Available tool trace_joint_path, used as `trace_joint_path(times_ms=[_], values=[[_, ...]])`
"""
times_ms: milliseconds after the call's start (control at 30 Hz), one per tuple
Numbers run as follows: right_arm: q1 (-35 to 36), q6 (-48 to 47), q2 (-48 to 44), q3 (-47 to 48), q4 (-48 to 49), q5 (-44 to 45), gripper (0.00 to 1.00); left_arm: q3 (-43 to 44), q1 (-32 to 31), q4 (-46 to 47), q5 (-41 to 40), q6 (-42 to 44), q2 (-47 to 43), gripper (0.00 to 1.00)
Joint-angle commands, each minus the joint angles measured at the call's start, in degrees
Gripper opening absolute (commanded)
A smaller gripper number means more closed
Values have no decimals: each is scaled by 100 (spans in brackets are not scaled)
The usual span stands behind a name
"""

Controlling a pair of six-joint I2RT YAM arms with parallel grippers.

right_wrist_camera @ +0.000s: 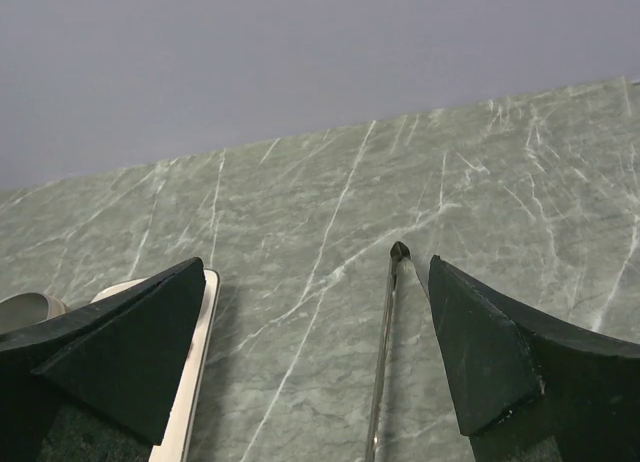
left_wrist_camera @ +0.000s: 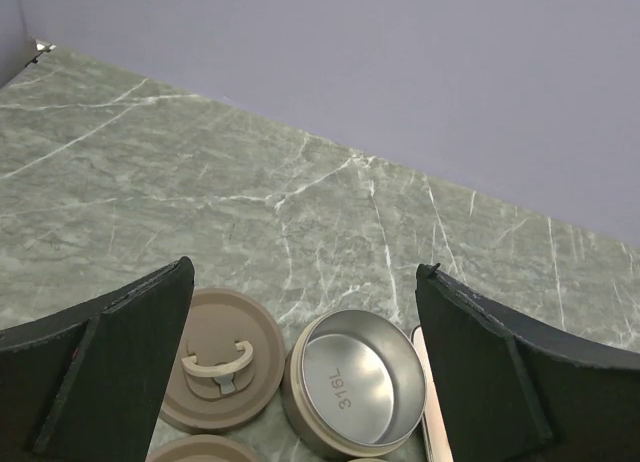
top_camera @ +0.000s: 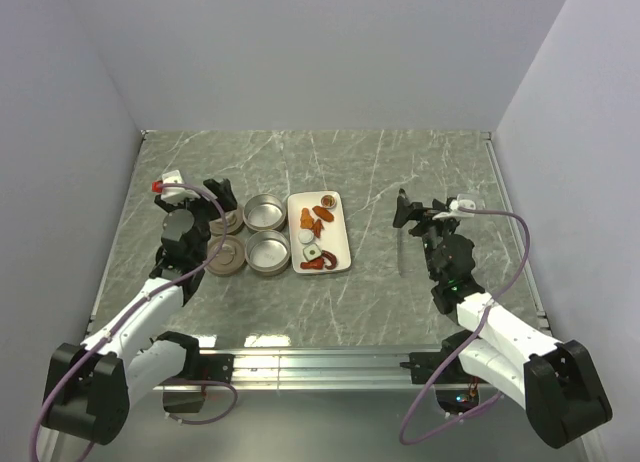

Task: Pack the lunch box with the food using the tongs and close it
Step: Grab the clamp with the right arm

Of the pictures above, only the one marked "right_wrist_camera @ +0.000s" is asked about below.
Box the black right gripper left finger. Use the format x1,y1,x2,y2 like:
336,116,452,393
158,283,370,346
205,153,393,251
1,257,205,461

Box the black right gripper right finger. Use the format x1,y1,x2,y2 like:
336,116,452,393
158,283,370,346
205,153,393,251
428,256,639,461

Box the metal tongs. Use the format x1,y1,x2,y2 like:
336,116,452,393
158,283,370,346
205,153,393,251
363,241,426,461

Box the white rectangular plate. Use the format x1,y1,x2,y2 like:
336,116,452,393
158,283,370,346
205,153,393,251
91,265,219,461

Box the far metal lunch tin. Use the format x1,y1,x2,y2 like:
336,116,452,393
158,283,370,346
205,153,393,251
0,292,68,334

